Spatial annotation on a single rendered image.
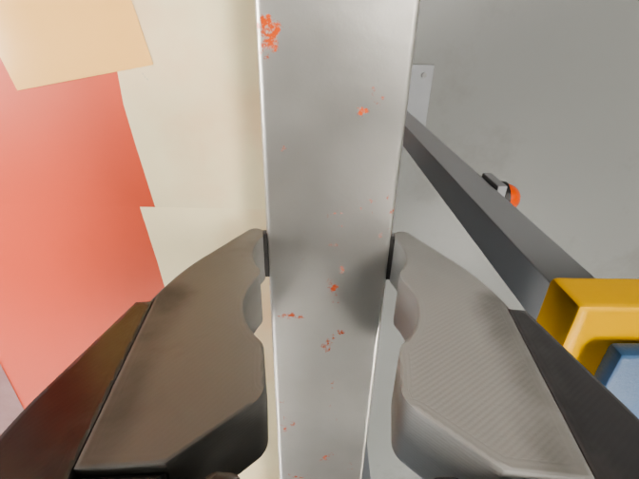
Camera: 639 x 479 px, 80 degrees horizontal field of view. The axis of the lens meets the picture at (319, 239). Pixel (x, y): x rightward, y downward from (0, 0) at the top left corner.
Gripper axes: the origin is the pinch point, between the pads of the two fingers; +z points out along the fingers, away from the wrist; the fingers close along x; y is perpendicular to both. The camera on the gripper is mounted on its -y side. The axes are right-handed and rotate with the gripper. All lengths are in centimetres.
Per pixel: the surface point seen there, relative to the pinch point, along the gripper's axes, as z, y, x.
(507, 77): 100, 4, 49
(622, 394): 2.3, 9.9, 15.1
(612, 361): 2.6, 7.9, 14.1
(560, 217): 100, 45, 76
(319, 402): -0.9, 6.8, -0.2
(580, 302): 4.4, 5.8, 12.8
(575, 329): 4.1, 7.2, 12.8
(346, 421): -0.9, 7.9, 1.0
